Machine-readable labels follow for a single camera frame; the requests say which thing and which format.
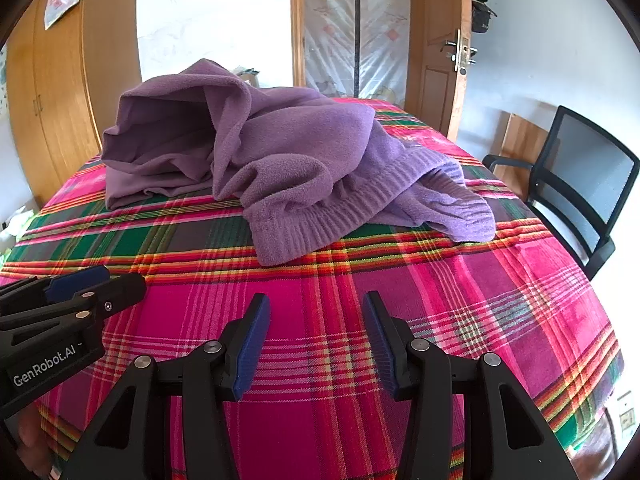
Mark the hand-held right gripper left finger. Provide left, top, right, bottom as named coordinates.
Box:
left=60, top=292, right=273, bottom=480

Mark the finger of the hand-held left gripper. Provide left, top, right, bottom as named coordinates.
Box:
left=0, top=265, right=111, bottom=307
left=0, top=272, right=148, bottom=356

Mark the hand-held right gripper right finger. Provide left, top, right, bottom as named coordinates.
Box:
left=362, top=290, right=571, bottom=480

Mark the purple fleece garment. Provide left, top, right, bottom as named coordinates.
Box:
left=101, top=58, right=497, bottom=267

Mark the person's left hand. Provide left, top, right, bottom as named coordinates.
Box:
left=16, top=402, right=55, bottom=477

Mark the pink plaid blanket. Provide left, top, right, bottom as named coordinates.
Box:
left=0, top=96, right=626, bottom=480

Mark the wooden wardrobe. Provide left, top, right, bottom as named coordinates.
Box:
left=5, top=0, right=141, bottom=208

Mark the wooden board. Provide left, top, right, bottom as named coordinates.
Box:
left=497, top=112, right=556, bottom=201

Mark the wooden door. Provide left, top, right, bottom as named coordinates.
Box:
left=404, top=0, right=473, bottom=142

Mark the black mesh office chair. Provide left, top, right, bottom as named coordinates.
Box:
left=482, top=106, right=640, bottom=281

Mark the metal door lock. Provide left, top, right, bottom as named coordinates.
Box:
left=440, top=30, right=478, bottom=73

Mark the wall socket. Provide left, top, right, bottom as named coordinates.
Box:
left=617, top=392, right=638, bottom=431

